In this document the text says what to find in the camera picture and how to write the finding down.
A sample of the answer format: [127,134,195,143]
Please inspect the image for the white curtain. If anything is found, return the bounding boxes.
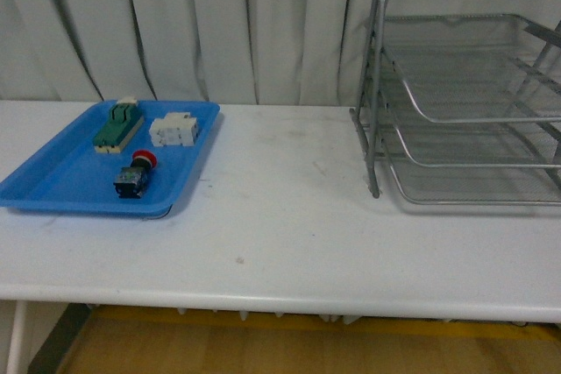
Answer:
[1,0,370,105]

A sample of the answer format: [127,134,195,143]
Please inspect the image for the silver mesh tray rack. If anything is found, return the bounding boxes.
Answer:
[351,0,560,207]

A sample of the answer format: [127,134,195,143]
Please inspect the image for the red emergency stop button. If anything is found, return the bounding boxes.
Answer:
[113,150,158,199]

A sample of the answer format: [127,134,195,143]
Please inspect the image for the green knife switch block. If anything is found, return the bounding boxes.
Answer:
[93,97,145,154]

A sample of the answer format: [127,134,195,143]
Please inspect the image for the blue plastic tray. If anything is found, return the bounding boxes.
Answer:
[1,101,219,216]

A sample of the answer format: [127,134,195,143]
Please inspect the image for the white circuit breaker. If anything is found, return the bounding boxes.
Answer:
[149,112,199,147]

